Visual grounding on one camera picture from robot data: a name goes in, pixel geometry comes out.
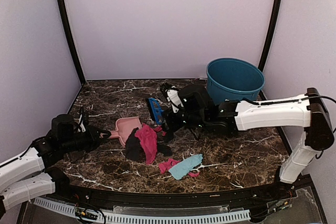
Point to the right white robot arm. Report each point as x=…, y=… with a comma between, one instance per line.
x=192, y=107

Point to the pink paper scrap front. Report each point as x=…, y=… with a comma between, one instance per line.
x=165, y=166

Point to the light blue paper scrap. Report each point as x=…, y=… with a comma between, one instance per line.
x=182, y=168

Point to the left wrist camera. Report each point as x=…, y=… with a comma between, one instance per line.
x=82, y=121

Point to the white slotted cable duct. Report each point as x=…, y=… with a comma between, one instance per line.
x=143, y=215

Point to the blue hand brush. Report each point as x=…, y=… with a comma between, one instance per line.
x=156, y=113

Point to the pink plastic dustpan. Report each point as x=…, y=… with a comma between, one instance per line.
x=124, y=127

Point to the black table front rail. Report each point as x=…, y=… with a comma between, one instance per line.
x=111, y=185

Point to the right black frame post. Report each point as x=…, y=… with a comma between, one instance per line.
x=269, y=35

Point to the black frame post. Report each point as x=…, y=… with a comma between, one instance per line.
x=70, y=41
x=269, y=35

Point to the left black frame post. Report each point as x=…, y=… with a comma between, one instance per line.
x=70, y=41

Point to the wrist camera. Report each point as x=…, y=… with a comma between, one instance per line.
x=170, y=92
x=82, y=121

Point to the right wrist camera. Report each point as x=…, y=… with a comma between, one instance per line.
x=170, y=92

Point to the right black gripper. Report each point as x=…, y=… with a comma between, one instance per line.
x=173, y=126

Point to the blue plastic waste bin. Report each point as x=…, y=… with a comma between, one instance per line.
x=233, y=79

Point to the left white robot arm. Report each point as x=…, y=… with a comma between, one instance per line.
x=31, y=173

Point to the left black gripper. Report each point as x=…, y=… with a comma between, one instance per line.
x=94, y=134

